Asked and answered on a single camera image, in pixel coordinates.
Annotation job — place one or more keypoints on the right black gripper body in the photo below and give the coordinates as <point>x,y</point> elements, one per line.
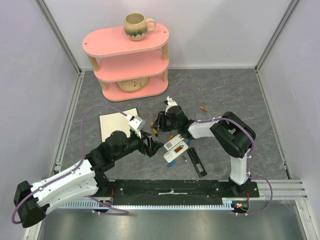
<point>165,121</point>

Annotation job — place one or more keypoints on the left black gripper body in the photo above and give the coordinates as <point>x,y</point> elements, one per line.
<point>143,147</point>

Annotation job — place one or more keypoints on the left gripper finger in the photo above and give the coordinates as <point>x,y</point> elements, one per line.
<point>152,150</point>
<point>151,142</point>

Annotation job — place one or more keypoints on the orange handled screwdriver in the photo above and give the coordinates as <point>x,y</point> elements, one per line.
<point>154,129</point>

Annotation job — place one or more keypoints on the white air conditioner remote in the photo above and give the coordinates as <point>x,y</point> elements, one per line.
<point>173,142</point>

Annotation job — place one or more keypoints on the white remote with back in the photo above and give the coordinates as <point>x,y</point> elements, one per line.
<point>175,151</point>

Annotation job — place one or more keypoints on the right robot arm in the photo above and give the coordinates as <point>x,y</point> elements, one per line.
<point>235,137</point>

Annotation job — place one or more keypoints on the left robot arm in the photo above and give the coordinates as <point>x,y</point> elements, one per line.
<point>33,201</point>

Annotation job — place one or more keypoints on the beige floral ceramic bowl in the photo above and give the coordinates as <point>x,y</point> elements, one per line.
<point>133,85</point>

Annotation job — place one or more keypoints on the pink three-tier shelf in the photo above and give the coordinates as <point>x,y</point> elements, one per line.
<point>114,57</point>

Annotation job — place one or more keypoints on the beige ceramic mug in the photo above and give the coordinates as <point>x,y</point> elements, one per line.
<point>136,26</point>

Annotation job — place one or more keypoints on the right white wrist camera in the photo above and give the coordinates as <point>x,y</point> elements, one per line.
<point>169,102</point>

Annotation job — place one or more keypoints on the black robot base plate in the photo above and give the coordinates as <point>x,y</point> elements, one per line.
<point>121,188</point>

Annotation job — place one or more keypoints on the grey slotted cable duct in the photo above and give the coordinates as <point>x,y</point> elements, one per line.
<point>89,204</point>

